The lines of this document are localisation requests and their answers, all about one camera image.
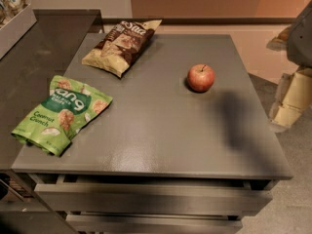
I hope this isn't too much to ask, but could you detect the upper grey drawer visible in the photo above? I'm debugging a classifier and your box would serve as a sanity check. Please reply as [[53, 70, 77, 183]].
[[35, 175, 272, 215]]

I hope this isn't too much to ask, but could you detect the grey tray with snack bags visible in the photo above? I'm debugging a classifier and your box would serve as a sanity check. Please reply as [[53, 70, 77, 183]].
[[0, 0, 37, 59]]

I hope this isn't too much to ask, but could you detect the green rice chip bag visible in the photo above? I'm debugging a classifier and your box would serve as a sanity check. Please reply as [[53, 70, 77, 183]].
[[12, 75, 112, 156]]

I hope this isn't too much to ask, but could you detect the brown and cream chip bag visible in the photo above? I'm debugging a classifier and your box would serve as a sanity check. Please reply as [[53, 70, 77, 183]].
[[82, 19, 162, 78]]

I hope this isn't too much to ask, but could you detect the grey drawer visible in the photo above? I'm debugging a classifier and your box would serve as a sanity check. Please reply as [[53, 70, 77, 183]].
[[66, 214, 242, 234], [35, 175, 272, 215]]

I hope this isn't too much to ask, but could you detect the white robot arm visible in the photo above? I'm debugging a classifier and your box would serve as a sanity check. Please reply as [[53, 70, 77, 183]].
[[267, 1, 312, 133]]

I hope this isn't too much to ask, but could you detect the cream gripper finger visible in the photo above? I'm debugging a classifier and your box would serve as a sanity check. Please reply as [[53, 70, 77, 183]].
[[284, 67, 312, 124], [269, 73, 293, 133]]

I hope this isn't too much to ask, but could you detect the lower grey drawer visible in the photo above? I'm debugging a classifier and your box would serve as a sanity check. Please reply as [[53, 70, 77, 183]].
[[66, 214, 242, 234]]

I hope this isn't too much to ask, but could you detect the red apple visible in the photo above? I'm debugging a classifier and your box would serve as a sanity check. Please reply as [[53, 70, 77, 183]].
[[187, 64, 215, 93]]

